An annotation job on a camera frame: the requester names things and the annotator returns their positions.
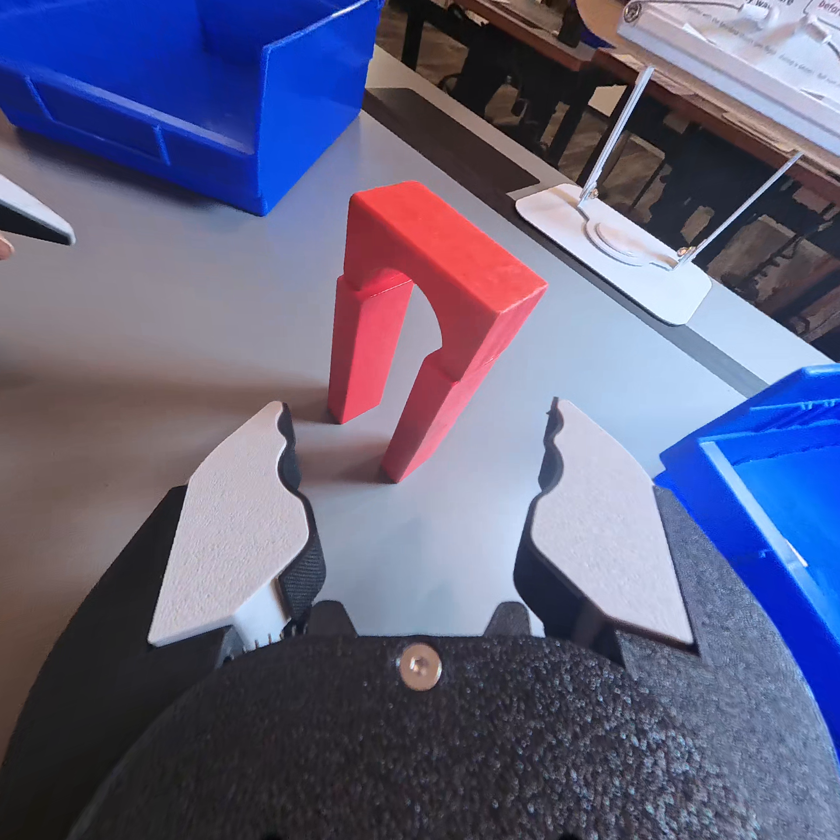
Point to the blue plastic bin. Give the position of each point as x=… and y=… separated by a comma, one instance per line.
x=197, y=98
x=754, y=525

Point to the white document stand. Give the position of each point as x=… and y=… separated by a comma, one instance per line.
x=564, y=210

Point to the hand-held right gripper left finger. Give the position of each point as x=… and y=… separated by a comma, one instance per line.
x=229, y=544

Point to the brown wooden desk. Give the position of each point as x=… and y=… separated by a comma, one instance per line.
x=525, y=33

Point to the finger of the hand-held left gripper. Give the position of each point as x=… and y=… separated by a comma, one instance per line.
x=26, y=207

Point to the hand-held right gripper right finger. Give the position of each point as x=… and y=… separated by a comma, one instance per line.
x=604, y=544

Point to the person's left hand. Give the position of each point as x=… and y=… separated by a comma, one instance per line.
x=4, y=249

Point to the red wooden pillar block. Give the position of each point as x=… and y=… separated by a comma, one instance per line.
x=361, y=354
x=426, y=420

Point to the printed instruction sheet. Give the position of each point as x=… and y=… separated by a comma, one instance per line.
x=774, y=46

